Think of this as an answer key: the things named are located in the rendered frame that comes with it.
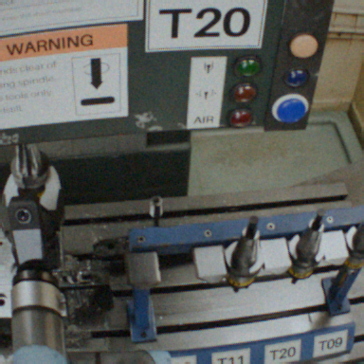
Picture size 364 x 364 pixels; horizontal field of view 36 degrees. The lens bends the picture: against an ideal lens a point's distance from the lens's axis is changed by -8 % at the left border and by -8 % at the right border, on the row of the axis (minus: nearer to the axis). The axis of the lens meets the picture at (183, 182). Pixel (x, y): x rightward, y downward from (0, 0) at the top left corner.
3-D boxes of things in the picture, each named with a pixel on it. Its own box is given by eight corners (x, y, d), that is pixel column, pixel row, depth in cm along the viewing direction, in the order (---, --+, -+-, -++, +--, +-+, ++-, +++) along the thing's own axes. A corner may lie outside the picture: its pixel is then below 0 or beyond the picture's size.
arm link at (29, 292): (6, 304, 73) (63, 303, 74) (5, 276, 76) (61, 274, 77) (17, 327, 79) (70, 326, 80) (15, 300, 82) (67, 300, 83)
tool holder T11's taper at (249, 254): (258, 245, 98) (264, 222, 92) (258, 268, 95) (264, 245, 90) (231, 244, 98) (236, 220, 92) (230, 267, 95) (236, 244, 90)
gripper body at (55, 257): (16, 240, 90) (17, 306, 83) (6, 208, 84) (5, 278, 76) (62, 238, 91) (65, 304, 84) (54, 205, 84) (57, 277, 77)
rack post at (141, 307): (157, 340, 120) (158, 271, 97) (132, 342, 119) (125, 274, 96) (152, 300, 126) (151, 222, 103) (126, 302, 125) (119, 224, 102)
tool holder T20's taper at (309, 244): (315, 235, 99) (323, 211, 94) (322, 256, 97) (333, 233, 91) (291, 240, 98) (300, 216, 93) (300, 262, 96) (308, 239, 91)
